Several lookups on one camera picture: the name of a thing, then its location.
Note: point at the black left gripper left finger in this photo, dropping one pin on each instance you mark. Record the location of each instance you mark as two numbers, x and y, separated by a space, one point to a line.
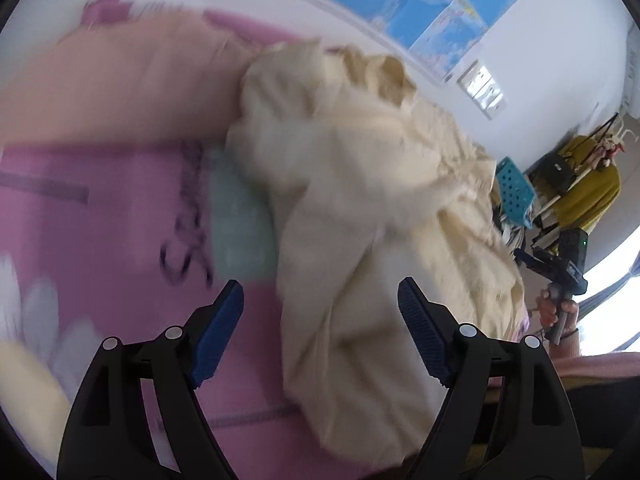
136 414

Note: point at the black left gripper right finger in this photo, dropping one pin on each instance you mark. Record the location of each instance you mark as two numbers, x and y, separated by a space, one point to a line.
534 435

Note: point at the cream yellow jacket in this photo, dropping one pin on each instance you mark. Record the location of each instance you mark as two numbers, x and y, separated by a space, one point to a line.
368 184

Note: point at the black shoulder bag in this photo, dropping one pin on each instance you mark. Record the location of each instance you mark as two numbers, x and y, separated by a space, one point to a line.
557 173

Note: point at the white clothes rack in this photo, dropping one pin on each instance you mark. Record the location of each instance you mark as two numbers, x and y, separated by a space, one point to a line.
547 234

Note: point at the person's right hand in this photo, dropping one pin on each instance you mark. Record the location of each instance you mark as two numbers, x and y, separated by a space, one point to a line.
549 313

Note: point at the grey window curtain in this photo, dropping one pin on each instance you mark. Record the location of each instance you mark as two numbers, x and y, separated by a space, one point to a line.
589 305

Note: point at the mustard yellow hanging garment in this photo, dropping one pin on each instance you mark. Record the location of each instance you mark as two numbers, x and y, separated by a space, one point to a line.
584 205

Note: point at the teal perforated plastic basket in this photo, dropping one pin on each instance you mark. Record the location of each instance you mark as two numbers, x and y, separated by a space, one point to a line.
516 194

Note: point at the small plush toy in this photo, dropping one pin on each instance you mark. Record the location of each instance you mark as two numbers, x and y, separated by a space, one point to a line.
605 152

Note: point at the pink bed sheet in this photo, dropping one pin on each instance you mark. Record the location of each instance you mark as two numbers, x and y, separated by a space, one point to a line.
107 241

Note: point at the light green folded cloth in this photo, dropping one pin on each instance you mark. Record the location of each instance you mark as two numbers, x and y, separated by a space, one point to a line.
242 239

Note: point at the peach pink pillow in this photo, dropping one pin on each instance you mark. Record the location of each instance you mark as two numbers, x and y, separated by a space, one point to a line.
163 78

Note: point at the white wall socket panel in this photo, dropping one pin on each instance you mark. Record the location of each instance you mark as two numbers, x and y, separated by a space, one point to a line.
482 88

